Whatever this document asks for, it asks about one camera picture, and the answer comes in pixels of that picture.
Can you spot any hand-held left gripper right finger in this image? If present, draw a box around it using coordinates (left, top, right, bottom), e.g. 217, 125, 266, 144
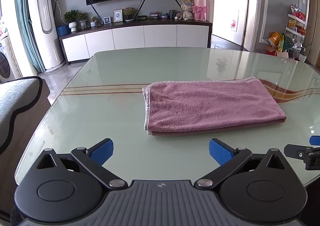
194, 138, 288, 190

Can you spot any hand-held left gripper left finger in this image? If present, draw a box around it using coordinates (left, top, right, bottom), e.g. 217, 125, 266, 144
36, 138, 128, 190

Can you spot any pink towel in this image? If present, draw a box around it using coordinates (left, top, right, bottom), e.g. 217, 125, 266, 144
142, 76, 287, 137

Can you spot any green bag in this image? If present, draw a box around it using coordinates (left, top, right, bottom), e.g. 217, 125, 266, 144
282, 34, 295, 51

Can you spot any yellow bag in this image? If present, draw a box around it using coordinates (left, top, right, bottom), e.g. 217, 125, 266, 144
269, 31, 284, 51

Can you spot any white snack shelf rack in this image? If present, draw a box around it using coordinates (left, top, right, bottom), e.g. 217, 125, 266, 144
285, 4, 308, 61

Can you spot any wooden door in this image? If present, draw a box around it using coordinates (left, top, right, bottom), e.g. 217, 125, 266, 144
306, 0, 320, 66

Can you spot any white standing air conditioner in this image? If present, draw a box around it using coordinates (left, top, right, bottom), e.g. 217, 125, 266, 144
26, 0, 65, 70

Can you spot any blue bucket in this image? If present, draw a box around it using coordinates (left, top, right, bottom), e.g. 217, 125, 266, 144
56, 25, 71, 36

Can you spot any white television cabinet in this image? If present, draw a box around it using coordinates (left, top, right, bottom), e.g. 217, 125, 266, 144
58, 21, 213, 66

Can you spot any washing machine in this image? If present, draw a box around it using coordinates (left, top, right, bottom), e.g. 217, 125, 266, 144
0, 32, 22, 84

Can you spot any potted plant in grey pot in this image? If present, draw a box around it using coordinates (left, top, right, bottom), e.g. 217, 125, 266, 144
77, 12, 89, 29

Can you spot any potted plant in white pot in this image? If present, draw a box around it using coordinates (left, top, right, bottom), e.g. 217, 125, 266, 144
63, 9, 79, 32

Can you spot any teal curtain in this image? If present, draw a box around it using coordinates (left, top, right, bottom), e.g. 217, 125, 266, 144
14, 0, 45, 74

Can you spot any yellow flower pot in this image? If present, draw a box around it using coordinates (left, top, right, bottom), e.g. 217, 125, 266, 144
122, 7, 137, 21

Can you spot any pink gift box with bow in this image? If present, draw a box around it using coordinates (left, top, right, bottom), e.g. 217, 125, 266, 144
192, 0, 207, 21

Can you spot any teddy bear bouquet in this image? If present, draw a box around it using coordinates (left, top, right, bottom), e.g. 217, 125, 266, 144
180, 0, 193, 21

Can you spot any white door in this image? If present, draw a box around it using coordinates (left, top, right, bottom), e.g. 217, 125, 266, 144
212, 0, 250, 46

